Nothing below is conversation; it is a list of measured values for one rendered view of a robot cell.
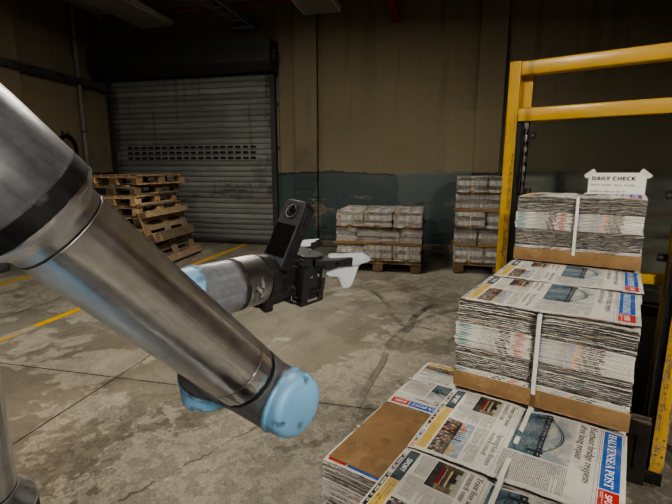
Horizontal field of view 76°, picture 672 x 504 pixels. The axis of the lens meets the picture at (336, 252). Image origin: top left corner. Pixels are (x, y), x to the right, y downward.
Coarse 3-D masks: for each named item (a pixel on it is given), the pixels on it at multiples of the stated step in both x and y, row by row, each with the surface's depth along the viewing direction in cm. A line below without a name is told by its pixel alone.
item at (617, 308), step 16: (480, 288) 115; (496, 288) 115; (512, 288) 115; (528, 288) 115; (544, 288) 115; (560, 288) 115; (576, 288) 115; (496, 304) 102; (512, 304) 101; (528, 304) 101; (544, 304) 101; (560, 304) 101; (576, 304) 101; (592, 304) 101; (608, 304) 101; (624, 304) 101; (592, 320) 91; (608, 320) 90; (624, 320) 90; (640, 320) 90
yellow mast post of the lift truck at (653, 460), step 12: (660, 300) 182; (660, 312) 183; (660, 324) 182; (660, 336) 179; (660, 348) 180; (660, 360) 180; (660, 372) 181; (648, 384) 189; (660, 384) 182; (648, 396) 190; (660, 396) 181; (648, 408) 189; (660, 408) 181; (660, 420) 182; (660, 432) 183; (660, 444) 183; (648, 456) 188; (660, 456) 184; (648, 468) 187; (660, 468) 185
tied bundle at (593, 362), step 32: (480, 320) 105; (512, 320) 100; (544, 320) 96; (576, 320) 93; (480, 352) 105; (512, 352) 101; (544, 352) 97; (576, 352) 93; (608, 352) 90; (544, 384) 99; (576, 384) 95; (608, 384) 91
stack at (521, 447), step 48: (432, 432) 92; (480, 432) 92; (528, 432) 92; (576, 432) 91; (624, 432) 92; (384, 480) 77; (432, 480) 77; (480, 480) 78; (528, 480) 78; (576, 480) 78; (624, 480) 77
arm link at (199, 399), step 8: (184, 384) 56; (192, 384) 55; (184, 392) 56; (192, 392) 56; (200, 392) 55; (184, 400) 57; (192, 400) 56; (200, 400) 56; (208, 400) 56; (216, 400) 53; (192, 408) 57; (200, 408) 56; (208, 408) 57; (216, 408) 57
